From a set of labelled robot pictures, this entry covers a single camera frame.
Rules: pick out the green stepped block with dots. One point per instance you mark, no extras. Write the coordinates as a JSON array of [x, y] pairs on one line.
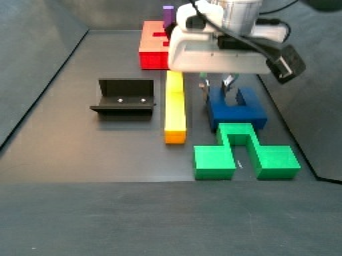
[[274, 162]]

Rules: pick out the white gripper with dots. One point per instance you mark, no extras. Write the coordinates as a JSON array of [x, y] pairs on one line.
[[266, 48]]

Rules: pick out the blue U-shaped block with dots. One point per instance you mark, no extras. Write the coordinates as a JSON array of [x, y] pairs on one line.
[[245, 112]]

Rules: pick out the black angled fixture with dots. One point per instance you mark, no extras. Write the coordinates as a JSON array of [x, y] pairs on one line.
[[125, 96]]

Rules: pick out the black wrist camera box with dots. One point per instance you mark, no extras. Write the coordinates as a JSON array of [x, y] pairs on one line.
[[287, 64]]

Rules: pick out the purple U-shaped block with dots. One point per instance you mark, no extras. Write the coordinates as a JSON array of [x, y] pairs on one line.
[[168, 15]]

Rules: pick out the yellow long bar block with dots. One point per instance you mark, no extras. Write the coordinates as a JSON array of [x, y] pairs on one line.
[[175, 126]]

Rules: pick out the red base block with slots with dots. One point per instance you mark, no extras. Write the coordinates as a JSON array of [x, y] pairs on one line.
[[153, 46]]

